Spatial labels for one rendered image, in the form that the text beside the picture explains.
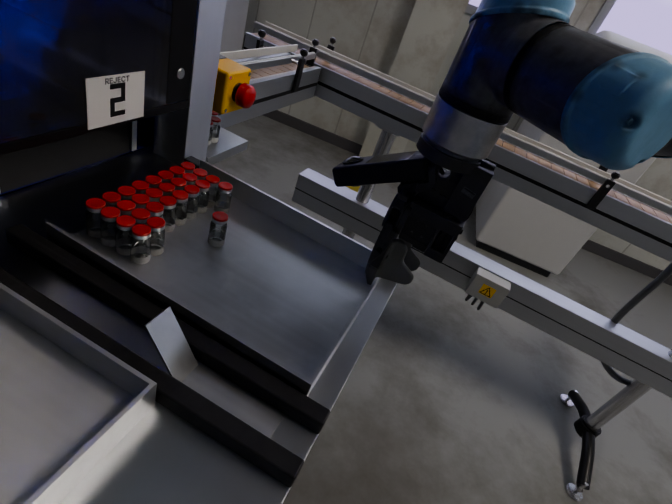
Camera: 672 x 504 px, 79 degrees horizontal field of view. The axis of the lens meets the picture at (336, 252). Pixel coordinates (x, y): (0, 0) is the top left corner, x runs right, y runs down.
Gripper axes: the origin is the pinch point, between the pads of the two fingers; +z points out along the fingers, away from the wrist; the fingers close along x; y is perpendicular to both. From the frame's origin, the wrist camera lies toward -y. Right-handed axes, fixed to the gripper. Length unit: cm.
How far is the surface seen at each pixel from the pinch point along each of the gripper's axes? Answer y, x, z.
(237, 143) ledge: -36.5, 22.8, 3.9
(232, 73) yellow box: -35.6, 15.7, -11.0
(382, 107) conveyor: -25, 82, 2
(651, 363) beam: 88, 85, 40
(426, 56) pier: -47, 250, 7
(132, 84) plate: -35.9, -4.8, -11.7
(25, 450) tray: -14.7, -36.0, 3.6
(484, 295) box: 32, 80, 43
